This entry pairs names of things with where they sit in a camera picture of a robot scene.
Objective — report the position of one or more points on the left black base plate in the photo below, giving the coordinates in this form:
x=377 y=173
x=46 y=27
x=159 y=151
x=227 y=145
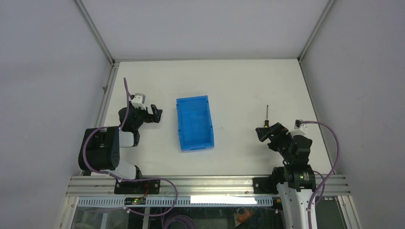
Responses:
x=137 y=188

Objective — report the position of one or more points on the aluminium frame rail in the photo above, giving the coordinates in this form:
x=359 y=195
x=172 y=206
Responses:
x=183 y=186

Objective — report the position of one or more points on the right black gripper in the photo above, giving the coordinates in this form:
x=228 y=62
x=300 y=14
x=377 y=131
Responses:
x=277 y=130

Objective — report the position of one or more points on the black yellow screwdriver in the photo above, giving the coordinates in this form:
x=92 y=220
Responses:
x=266 y=116

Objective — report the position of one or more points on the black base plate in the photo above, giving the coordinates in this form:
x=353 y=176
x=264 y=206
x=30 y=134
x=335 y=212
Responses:
x=267 y=185
x=137 y=188

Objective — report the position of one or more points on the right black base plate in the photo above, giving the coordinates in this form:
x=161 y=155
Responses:
x=267 y=185

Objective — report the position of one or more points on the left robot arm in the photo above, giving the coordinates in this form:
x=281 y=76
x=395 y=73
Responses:
x=100 y=149

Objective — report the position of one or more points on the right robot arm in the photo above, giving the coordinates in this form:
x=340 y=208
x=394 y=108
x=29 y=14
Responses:
x=294 y=181

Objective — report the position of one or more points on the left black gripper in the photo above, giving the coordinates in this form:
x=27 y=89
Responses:
x=150 y=118

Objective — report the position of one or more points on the blue plastic bin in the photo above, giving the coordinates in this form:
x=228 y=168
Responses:
x=195 y=127

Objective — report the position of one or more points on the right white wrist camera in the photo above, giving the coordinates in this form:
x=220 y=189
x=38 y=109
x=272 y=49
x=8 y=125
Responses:
x=300 y=128

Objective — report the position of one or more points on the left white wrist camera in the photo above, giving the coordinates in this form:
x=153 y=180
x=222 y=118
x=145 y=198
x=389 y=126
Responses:
x=138 y=100

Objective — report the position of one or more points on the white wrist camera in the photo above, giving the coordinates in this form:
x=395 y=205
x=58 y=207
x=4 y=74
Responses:
x=138 y=100
x=300 y=128

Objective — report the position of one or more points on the green circuit board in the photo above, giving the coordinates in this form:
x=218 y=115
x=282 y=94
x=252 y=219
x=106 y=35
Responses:
x=132 y=201

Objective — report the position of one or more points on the white slotted cable duct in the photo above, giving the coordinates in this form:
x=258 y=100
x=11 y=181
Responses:
x=192 y=201

